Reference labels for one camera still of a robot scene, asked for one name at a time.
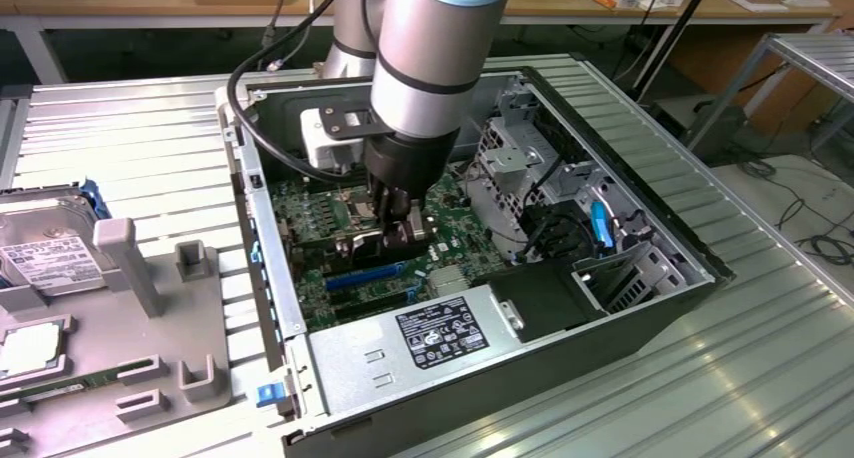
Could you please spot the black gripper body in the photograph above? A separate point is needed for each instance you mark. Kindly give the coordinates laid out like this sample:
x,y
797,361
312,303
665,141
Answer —
x,y
414,163

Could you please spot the Nvidia graphics card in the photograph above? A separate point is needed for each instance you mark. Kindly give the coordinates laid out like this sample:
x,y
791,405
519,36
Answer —
x,y
367,250

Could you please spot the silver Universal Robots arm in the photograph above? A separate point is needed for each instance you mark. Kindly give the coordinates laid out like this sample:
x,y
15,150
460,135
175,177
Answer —
x,y
434,53

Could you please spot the green motherboard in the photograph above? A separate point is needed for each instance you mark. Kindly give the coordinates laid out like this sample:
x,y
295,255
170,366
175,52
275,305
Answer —
x,y
460,238

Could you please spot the blue expansion slot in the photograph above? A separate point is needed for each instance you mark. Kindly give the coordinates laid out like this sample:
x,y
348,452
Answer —
x,y
363,277

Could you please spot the silver chipset heatsink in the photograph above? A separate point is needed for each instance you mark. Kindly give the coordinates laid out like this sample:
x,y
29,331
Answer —
x,y
447,280

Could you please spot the black long expansion slot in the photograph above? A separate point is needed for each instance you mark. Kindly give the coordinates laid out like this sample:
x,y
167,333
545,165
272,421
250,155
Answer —
x,y
363,298
374,312

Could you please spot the silver perforated drive cage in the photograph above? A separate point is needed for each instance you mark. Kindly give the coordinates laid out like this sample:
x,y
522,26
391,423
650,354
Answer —
x,y
507,178

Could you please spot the blue card retainer row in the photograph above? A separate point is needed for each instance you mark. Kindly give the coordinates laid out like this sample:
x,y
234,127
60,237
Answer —
x,y
252,252

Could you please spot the grey power supply unit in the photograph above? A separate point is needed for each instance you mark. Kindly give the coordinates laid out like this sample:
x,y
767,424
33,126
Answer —
x,y
354,363

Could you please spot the silver disk bay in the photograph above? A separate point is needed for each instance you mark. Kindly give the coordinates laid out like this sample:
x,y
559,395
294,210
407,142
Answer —
x,y
641,283

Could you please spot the black open PC case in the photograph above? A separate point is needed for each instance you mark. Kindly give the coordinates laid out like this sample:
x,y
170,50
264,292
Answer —
x,y
587,368

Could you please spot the blue case latch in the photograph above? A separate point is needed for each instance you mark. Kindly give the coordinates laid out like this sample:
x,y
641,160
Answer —
x,y
268,395

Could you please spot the wooden desk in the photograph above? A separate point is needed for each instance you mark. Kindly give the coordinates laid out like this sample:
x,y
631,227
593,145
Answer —
x,y
554,3

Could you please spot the blue disk carrier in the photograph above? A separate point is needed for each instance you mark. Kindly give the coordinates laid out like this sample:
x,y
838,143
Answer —
x,y
94,203

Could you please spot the black equipment box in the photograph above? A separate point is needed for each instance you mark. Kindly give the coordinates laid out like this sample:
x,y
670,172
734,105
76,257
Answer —
x,y
694,118

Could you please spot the black slanted pole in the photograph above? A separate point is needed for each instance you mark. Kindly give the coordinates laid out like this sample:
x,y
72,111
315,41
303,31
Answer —
x,y
674,33

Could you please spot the grey parts rack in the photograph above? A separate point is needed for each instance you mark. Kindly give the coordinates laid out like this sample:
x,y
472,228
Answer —
x,y
94,328

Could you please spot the brown wooden cabinet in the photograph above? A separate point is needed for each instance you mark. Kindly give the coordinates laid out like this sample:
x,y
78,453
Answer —
x,y
727,58

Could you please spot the silver hard disk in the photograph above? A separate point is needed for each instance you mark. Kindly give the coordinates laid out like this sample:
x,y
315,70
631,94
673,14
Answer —
x,y
40,258

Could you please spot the green loose RAM stick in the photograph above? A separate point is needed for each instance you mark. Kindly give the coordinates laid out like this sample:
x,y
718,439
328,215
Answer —
x,y
67,384

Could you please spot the silver CPU chip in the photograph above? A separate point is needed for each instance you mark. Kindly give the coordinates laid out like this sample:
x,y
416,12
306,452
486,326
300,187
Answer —
x,y
27,348

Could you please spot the white paper stack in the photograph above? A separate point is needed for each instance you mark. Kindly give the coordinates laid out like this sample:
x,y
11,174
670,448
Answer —
x,y
754,0

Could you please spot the metal slatted side table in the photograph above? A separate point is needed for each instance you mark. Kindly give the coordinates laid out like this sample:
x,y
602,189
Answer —
x,y
814,53

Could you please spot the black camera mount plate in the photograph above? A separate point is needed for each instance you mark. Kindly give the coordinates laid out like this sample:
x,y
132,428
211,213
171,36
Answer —
x,y
347,120

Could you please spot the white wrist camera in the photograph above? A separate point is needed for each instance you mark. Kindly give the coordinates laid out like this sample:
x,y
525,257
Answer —
x,y
323,148

